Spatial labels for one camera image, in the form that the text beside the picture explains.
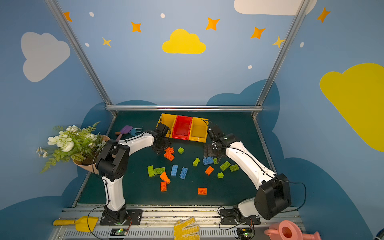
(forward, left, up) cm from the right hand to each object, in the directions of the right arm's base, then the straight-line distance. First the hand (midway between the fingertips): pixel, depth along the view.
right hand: (214, 150), depth 83 cm
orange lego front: (-18, +6, -13) cm, 23 cm away
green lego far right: (-4, -13, -13) cm, 19 cm away
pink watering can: (-35, -31, -4) cm, 47 cm away
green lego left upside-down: (-9, +32, -12) cm, 36 cm away
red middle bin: (+27, +22, -13) cm, 37 cm away
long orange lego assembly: (+6, +28, -12) cm, 31 cm away
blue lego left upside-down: (-7, +18, -17) cm, 25 cm away
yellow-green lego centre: (-1, +10, -13) cm, 16 cm away
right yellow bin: (+23, +9, -13) cm, 28 cm away
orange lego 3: (-17, +28, -14) cm, 36 cm away
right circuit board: (-37, -15, -15) cm, 42 cm away
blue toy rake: (+23, +58, -14) cm, 64 cm away
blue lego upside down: (0, +3, -13) cm, 13 cm away
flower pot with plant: (-9, +64, +15) cm, 66 cm away
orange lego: (+2, +28, -13) cm, 31 cm away
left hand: (+9, +29, -12) cm, 32 cm away
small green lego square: (0, -2, -13) cm, 13 cm away
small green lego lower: (-9, -4, -12) cm, 16 cm away
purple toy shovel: (+23, +64, -13) cm, 69 cm away
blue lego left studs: (-7, +23, -14) cm, 28 cm away
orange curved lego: (-12, +29, -12) cm, 33 cm away
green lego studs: (-9, +37, -12) cm, 40 cm away
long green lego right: (-3, -8, -13) cm, 15 cm away
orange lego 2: (-6, +2, -14) cm, 15 cm away
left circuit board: (-39, +46, -14) cm, 62 cm away
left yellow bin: (+30, +32, -8) cm, 45 cm away
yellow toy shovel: (-38, +65, -13) cm, 76 cm away
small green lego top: (+7, +21, -13) cm, 25 cm away
